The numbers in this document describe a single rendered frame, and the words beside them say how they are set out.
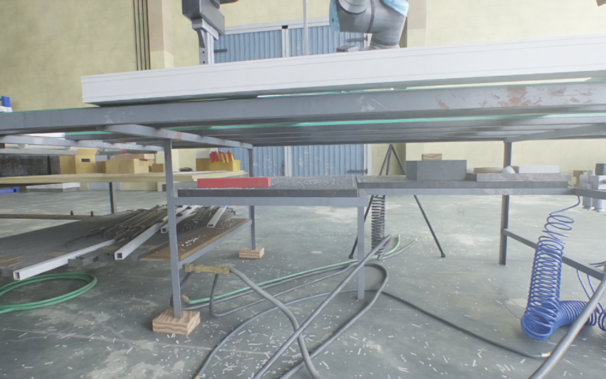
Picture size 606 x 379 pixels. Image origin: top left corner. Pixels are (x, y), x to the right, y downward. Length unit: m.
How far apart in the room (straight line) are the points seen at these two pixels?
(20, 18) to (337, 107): 11.98
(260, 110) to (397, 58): 0.34
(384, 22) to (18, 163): 2.35
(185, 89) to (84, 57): 9.83
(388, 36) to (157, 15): 8.24
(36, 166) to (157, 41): 6.49
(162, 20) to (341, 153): 5.40
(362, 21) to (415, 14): 6.65
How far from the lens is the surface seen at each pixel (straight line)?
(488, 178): 1.59
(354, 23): 1.00
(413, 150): 7.01
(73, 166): 2.52
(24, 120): 1.21
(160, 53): 8.70
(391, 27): 1.05
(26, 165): 2.69
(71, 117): 1.09
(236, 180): 1.27
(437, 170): 1.59
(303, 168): 7.31
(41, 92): 11.53
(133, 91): 0.93
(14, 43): 12.47
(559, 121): 1.57
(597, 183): 1.74
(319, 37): 7.79
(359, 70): 0.73
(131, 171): 2.11
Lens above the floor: 0.69
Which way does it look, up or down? 5 degrees down
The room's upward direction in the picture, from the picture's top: 1 degrees counter-clockwise
